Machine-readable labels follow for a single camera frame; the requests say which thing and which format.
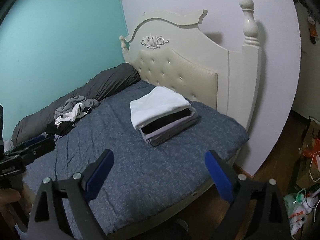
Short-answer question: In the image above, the white garment on pile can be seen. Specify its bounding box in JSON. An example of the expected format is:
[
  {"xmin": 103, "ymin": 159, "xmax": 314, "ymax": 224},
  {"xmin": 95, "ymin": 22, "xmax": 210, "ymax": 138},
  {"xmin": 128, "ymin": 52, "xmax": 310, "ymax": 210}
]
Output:
[{"xmin": 55, "ymin": 103, "xmax": 87, "ymax": 126}]

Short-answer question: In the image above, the folded grey garment stack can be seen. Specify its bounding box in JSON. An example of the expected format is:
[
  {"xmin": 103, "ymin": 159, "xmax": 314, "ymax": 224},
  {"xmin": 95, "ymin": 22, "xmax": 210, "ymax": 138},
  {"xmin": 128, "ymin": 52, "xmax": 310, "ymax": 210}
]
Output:
[{"xmin": 139, "ymin": 107, "xmax": 199, "ymax": 147}]

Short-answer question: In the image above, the white long sleeve shirt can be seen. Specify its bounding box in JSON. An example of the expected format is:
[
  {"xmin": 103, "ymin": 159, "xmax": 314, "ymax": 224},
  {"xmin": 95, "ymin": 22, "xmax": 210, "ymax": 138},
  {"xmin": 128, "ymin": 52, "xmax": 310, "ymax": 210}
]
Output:
[{"xmin": 130, "ymin": 86, "xmax": 191, "ymax": 130}]

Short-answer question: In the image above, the black garment on pile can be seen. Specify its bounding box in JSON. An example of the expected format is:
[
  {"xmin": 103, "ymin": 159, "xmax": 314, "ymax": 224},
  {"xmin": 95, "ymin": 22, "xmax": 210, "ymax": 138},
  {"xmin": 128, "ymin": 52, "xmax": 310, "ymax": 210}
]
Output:
[{"xmin": 45, "ymin": 122, "xmax": 75, "ymax": 136}]

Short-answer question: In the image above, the floor clutter with cables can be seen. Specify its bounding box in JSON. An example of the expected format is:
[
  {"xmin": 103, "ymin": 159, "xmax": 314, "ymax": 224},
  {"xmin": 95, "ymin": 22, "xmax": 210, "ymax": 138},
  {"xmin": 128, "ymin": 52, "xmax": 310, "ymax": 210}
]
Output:
[{"xmin": 284, "ymin": 117, "xmax": 319, "ymax": 239}]

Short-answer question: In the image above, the cream tufted headboard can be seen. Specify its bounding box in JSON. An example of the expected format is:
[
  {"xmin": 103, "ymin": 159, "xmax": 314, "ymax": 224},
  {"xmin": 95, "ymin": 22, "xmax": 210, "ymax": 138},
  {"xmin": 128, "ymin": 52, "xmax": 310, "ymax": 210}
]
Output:
[{"xmin": 119, "ymin": 0, "xmax": 261, "ymax": 128}]

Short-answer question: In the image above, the person left hand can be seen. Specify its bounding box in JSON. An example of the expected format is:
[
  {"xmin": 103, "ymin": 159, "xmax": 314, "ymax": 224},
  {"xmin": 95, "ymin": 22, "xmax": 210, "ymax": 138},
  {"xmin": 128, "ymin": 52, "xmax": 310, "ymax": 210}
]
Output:
[{"xmin": 1, "ymin": 176, "xmax": 35, "ymax": 232}]

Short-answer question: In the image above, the folded black garment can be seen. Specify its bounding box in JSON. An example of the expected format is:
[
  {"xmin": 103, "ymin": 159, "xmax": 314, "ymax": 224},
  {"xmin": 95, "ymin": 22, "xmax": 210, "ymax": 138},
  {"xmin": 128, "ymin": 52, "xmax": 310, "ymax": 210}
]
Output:
[{"xmin": 141, "ymin": 108, "xmax": 191, "ymax": 134}]

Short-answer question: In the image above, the blue patterned bed cover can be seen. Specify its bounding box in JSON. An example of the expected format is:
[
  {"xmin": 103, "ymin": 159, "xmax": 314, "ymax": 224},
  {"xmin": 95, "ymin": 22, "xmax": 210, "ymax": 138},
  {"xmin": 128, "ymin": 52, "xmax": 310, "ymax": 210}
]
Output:
[{"xmin": 24, "ymin": 81, "xmax": 248, "ymax": 238}]

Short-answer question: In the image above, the grey garment on pile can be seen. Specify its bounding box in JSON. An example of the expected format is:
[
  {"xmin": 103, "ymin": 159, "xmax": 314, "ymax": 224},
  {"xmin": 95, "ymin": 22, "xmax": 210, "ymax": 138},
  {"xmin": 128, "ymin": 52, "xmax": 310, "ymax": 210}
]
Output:
[{"xmin": 55, "ymin": 95, "xmax": 101, "ymax": 119}]

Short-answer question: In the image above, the dark grey rolled duvet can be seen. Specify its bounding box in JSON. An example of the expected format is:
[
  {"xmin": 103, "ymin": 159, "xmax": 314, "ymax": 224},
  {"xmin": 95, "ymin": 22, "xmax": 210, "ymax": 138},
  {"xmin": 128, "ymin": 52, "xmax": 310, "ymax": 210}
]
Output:
[{"xmin": 11, "ymin": 63, "xmax": 140, "ymax": 146}]

